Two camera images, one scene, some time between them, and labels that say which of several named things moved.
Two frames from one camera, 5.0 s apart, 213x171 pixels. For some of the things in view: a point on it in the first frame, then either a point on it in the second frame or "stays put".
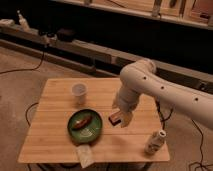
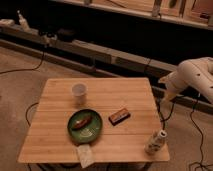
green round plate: [88, 133] stays put
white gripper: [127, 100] to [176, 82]
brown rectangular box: [115, 118] stays put
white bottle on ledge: [23, 22] stays put
